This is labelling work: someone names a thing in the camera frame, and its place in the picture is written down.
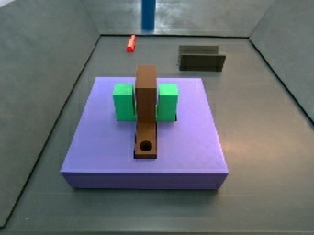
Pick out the brown T-shaped fixture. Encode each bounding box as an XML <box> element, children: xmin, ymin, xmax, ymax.
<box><xmin>134</xmin><ymin>65</ymin><xmax>158</xmax><ymax>159</ymax></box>

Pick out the blue peg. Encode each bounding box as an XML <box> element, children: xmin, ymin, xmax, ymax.
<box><xmin>142</xmin><ymin>0</ymin><xmax>156</xmax><ymax>31</ymax></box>

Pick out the green block right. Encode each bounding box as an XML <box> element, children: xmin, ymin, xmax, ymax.
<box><xmin>156</xmin><ymin>84</ymin><xmax>179</xmax><ymax>122</ymax></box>

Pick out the purple base block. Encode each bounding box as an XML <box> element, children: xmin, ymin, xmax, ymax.
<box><xmin>61</xmin><ymin>77</ymin><xmax>228</xmax><ymax>189</ymax></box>

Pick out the red peg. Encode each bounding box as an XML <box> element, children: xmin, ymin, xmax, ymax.
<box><xmin>127</xmin><ymin>35</ymin><xmax>136</xmax><ymax>52</ymax></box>

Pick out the green block left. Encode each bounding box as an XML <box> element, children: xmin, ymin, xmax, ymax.
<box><xmin>112</xmin><ymin>84</ymin><xmax>136</xmax><ymax>121</ymax></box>

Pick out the black angle bracket fixture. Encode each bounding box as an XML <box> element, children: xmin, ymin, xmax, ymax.
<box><xmin>178</xmin><ymin>45</ymin><xmax>226</xmax><ymax>72</ymax></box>

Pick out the green block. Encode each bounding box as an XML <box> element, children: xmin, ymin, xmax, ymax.
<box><xmin>156</xmin><ymin>84</ymin><xmax>179</xmax><ymax>122</ymax></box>
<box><xmin>112</xmin><ymin>84</ymin><xmax>136</xmax><ymax>121</ymax></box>

